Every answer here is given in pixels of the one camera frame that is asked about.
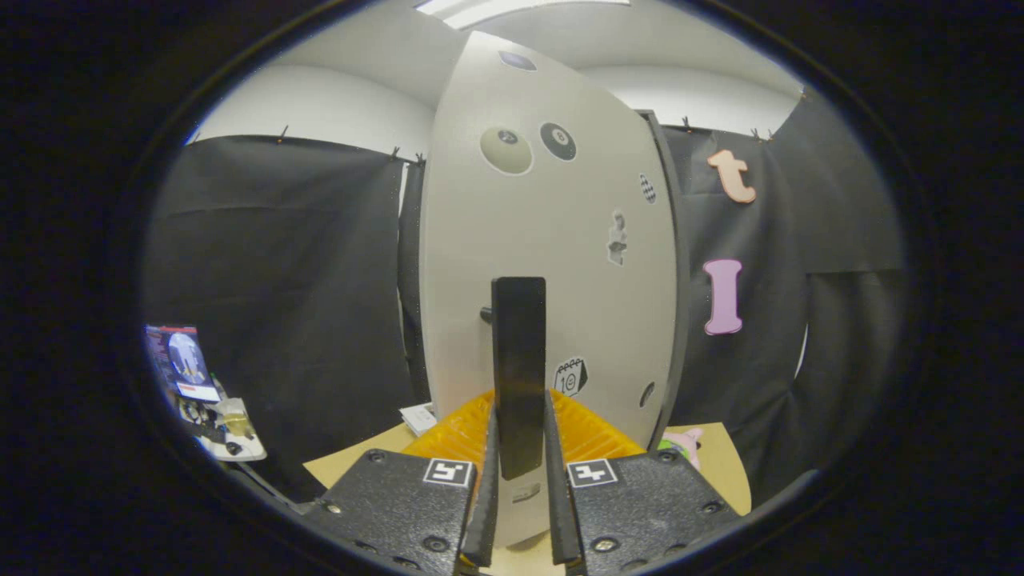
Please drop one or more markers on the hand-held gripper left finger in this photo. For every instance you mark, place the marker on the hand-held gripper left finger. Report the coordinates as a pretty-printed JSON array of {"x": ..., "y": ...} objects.
[{"x": 486, "y": 512}]

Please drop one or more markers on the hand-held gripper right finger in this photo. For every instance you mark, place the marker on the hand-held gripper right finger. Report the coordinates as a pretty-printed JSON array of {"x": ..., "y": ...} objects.
[{"x": 560, "y": 520}]

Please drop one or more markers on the beige shoe cabinet door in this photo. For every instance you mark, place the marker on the beige shoe cabinet door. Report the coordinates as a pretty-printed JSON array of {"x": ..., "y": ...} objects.
[{"x": 480, "y": 240}]

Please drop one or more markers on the grey shoe cabinet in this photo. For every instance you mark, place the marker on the grey shoe cabinet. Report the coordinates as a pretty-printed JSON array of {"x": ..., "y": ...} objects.
[{"x": 682, "y": 240}]

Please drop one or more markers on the white book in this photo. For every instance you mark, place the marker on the white book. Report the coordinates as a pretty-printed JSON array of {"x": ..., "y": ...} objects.
[{"x": 418, "y": 420}]

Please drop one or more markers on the pink and green plush toy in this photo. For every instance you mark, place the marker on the pink and green plush toy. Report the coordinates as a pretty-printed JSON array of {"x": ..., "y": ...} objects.
[{"x": 686, "y": 442}]

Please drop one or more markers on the black backdrop cloth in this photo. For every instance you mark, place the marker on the black backdrop cloth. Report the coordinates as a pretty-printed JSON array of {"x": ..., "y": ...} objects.
[{"x": 280, "y": 280}]

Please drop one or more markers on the blue printed box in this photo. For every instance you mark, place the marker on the blue printed box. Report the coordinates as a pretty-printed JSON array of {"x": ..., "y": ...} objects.
[{"x": 184, "y": 360}]

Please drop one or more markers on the long ceiling light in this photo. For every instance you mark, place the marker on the long ceiling light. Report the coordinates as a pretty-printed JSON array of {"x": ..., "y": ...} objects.
[{"x": 480, "y": 10}]

